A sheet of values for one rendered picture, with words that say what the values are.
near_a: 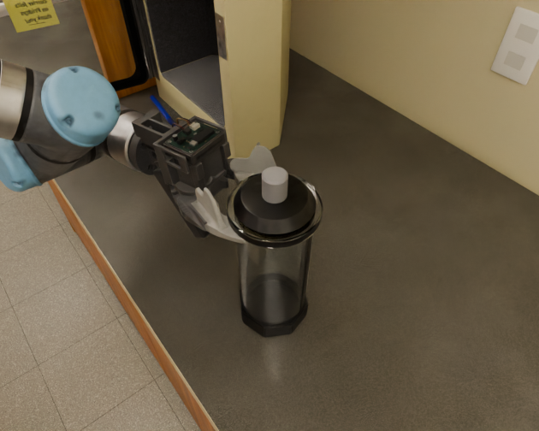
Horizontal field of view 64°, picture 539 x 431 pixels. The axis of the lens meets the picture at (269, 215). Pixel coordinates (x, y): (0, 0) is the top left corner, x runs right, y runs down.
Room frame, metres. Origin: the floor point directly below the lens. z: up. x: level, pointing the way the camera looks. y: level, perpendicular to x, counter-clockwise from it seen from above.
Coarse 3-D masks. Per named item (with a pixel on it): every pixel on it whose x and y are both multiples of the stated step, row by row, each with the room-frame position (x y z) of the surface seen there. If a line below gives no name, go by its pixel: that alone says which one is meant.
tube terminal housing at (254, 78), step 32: (224, 0) 0.65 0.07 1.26; (256, 0) 0.69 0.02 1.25; (288, 0) 0.85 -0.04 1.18; (256, 32) 0.68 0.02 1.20; (288, 32) 0.87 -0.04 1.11; (224, 64) 0.66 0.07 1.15; (256, 64) 0.68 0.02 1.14; (288, 64) 0.90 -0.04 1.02; (160, 96) 0.90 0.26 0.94; (224, 96) 0.67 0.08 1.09; (256, 96) 0.68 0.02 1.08; (256, 128) 0.68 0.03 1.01
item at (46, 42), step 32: (0, 0) 0.77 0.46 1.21; (32, 0) 0.80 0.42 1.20; (64, 0) 0.82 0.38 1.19; (96, 0) 0.85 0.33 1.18; (0, 32) 0.76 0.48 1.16; (32, 32) 0.79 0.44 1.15; (64, 32) 0.81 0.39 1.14; (96, 32) 0.84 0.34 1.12; (32, 64) 0.78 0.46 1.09; (64, 64) 0.80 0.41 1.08; (96, 64) 0.83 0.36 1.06; (128, 64) 0.86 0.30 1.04
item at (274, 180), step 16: (256, 176) 0.36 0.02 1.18; (272, 176) 0.33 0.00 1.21; (288, 176) 0.36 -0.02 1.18; (240, 192) 0.34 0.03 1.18; (256, 192) 0.34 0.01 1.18; (272, 192) 0.32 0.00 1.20; (288, 192) 0.34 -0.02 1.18; (304, 192) 0.34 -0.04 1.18; (240, 208) 0.32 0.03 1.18; (256, 208) 0.31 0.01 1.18; (272, 208) 0.31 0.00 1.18; (288, 208) 0.31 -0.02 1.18; (304, 208) 0.31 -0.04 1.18; (256, 224) 0.30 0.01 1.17; (272, 224) 0.29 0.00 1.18; (288, 224) 0.30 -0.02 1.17; (304, 224) 0.30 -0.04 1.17
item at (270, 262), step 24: (312, 192) 0.35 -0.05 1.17; (312, 216) 0.31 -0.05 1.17; (264, 240) 0.28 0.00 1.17; (288, 240) 0.28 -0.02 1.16; (240, 264) 0.31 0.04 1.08; (264, 264) 0.29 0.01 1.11; (288, 264) 0.29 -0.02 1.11; (240, 288) 0.32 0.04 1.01; (264, 288) 0.29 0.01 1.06; (288, 288) 0.29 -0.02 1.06; (264, 312) 0.29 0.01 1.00; (288, 312) 0.29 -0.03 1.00
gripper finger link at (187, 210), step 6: (174, 198) 0.37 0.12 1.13; (180, 198) 0.36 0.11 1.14; (186, 198) 0.36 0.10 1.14; (192, 198) 0.36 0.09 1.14; (180, 204) 0.35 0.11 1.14; (186, 204) 0.35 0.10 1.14; (180, 210) 0.35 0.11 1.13; (186, 210) 0.35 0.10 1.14; (192, 210) 0.34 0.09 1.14; (186, 216) 0.34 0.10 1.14; (192, 216) 0.34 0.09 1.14; (198, 216) 0.33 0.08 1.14; (192, 222) 0.33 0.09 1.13; (198, 222) 0.33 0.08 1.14; (204, 222) 0.32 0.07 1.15; (204, 228) 0.32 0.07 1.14
